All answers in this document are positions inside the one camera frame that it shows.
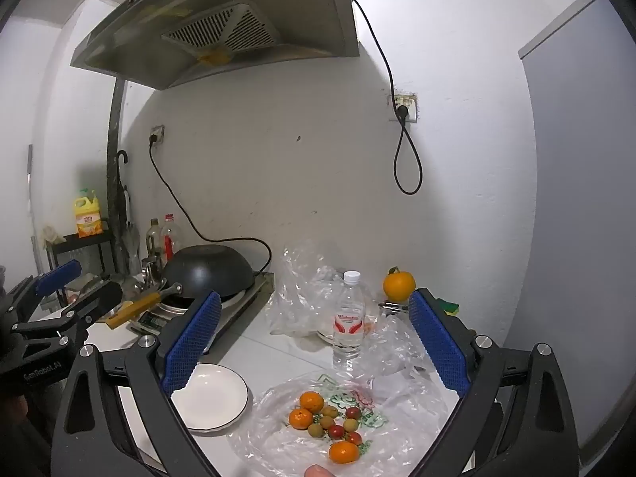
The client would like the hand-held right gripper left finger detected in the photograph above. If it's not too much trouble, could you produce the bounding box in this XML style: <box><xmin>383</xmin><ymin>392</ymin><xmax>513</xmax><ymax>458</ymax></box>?
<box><xmin>51</xmin><ymin>291</ymin><xmax>222</xmax><ymax>477</ymax></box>

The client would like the dark oil bottle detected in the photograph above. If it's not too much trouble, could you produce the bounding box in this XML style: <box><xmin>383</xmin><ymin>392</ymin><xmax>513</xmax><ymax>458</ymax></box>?
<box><xmin>145</xmin><ymin>219</ymin><xmax>164</xmax><ymax>269</ymax></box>

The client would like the green printed plastic bag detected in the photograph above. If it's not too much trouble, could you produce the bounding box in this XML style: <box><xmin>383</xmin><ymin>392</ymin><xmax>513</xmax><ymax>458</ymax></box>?
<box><xmin>226</xmin><ymin>370</ymin><xmax>468</xmax><ymax>477</ymax></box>

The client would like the clear water bottle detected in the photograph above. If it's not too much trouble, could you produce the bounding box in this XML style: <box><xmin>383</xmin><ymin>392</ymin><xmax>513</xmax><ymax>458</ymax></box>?
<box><xmin>332</xmin><ymin>271</ymin><xmax>366</xmax><ymax>371</ymax></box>

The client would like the black shelf rack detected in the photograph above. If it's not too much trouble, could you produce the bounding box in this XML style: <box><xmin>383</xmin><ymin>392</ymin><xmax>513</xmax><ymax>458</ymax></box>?
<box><xmin>45</xmin><ymin>229</ymin><xmax>117</xmax><ymax>289</ymax></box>

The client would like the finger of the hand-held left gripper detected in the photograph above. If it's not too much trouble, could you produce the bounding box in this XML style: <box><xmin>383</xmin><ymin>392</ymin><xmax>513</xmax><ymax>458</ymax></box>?
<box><xmin>10</xmin><ymin>281</ymin><xmax>124</xmax><ymax>355</ymax></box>
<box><xmin>7</xmin><ymin>258</ymin><xmax>83</xmax><ymax>320</ymax></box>

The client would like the yellow detergent bottle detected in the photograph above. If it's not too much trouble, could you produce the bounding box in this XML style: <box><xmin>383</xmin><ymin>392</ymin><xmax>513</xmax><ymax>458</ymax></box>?
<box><xmin>74</xmin><ymin>188</ymin><xmax>105</xmax><ymax>238</ymax></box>

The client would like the black cooker cable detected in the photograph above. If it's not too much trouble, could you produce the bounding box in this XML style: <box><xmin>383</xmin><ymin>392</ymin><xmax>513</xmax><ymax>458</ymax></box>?
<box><xmin>148</xmin><ymin>134</ymin><xmax>273</xmax><ymax>275</ymax></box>

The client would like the crumpled clear plastic bag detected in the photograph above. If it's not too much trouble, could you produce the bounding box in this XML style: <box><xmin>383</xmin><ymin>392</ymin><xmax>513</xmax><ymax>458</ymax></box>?
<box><xmin>365</xmin><ymin>308</ymin><xmax>448</xmax><ymax>393</ymax></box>

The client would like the steel pot lid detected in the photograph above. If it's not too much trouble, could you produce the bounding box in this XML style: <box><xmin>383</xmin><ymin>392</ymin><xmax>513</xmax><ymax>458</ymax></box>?
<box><xmin>107</xmin><ymin>273</ymin><xmax>167</xmax><ymax>321</ymax></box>

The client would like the dirty wall socket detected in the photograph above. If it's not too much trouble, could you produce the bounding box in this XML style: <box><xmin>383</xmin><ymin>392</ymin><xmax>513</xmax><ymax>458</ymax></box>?
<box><xmin>388</xmin><ymin>92</ymin><xmax>421</xmax><ymax>124</ymax></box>

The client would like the large orange with leaf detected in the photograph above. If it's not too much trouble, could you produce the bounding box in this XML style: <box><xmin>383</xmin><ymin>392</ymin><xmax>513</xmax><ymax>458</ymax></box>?
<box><xmin>382</xmin><ymin>267</ymin><xmax>417</xmax><ymax>304</ymax></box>

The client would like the black umbrella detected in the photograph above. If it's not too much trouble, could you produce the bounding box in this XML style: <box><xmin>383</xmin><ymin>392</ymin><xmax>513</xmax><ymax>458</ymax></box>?
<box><xmin>112</xmin><ymin>150</ymin><xmax>140</xmax><ymax>274</ymax></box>

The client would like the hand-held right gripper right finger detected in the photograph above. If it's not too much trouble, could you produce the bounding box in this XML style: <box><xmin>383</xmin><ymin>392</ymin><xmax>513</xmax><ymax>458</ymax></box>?
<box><xmin>407</xmin><ymin>288</ymin><xmax>580</xmax><ymax>477</ymax></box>

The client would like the white plate dark rim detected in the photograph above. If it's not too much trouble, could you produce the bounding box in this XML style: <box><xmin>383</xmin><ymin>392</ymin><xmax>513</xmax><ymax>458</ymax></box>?
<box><xmin>170</xmin><ymin>364</ymin><xmax>250</xmax><ymax>433</ymax></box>

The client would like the black range hood cable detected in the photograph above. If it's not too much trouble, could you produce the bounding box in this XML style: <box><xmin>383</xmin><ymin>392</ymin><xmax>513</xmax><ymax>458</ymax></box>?
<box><xmin>351</xmin><ymin>0</ymin><xmax>423</xmax><ymax>196</ymax></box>

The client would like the steel induction cooker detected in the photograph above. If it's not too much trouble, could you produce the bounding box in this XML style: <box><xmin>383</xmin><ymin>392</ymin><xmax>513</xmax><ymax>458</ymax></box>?
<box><xmin>130</xmin><ymin>271</ymin><xmax>275</xmax><ymax>356</ymax></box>

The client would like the steel range hood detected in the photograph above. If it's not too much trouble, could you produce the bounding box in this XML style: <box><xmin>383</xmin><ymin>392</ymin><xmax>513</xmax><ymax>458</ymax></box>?
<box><xmin>70</xmin><ymin>0</ymin><xmax>361</xmax><ymax>91</ymax></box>

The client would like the black wok wooden handle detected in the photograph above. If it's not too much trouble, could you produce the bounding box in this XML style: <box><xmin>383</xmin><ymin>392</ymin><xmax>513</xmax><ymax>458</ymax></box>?
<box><xmin>106</xmin><ymin>244</ymin><xmax>255</xmax><ymax>330</ymax></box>

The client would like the dark metal pole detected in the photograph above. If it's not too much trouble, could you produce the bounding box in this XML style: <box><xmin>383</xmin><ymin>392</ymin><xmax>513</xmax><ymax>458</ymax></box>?
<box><xmin>105</xmin><ymin>78</ymin><xmax>126</xmax><ymax>259</ymax></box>

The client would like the red label bottle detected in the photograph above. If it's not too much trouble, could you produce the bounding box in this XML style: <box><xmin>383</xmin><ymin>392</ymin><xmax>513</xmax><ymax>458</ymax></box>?
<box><xmin>161</xmin><ymin>213</ymin><xmax>184</xmax><ymax>264</ymax></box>

